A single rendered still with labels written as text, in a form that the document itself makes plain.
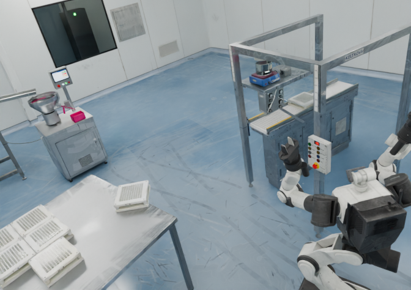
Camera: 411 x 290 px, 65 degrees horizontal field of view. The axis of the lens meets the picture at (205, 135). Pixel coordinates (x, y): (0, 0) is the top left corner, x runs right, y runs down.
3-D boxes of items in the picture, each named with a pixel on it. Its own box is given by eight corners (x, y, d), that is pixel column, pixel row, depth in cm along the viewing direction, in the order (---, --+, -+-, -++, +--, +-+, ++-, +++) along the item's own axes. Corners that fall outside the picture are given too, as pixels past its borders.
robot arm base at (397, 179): (412, 194, 172) (425, 200, 161) (390, 205, 174) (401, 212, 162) (399, 170, 172) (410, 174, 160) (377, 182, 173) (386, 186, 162)
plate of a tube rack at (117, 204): (114, 208, 238) (113, 205, 237) (119, 187, 259) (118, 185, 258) (146, 202, 237) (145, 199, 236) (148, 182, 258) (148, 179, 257)
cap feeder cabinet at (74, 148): (68, 185, 430) (45, 136, 393) (56, 169, 471) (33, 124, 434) (111, 163, 461) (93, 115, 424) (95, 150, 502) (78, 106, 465)
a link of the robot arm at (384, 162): (399, 147, 182) (386, 162, 198) (380, 147, 183) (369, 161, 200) (403, 164, 177) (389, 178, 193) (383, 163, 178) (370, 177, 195)
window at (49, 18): (55, 68, 643) (30, 8, 585) (55, 68, 643) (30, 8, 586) (117, 48, 711) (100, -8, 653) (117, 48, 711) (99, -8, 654)
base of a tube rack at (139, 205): (115, 213, 240) (115, 210, 239) (121, 191, 261) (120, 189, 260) (148, 207, 240) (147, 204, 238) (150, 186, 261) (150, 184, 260)
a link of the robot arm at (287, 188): (294, 167, 180) (287, 181, 197) (280, 177, 178) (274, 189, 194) (307, 182, 176) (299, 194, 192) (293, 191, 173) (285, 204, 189)
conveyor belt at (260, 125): (266, 136, 307) (266, 131, 305) (249, 127, 327) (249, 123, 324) (358, 89, 359) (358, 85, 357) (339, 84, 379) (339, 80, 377)
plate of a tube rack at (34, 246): (38, 255, 209) (37, 252, 208) (23, 239, 225) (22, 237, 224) (71, 230, 224) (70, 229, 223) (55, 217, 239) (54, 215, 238)
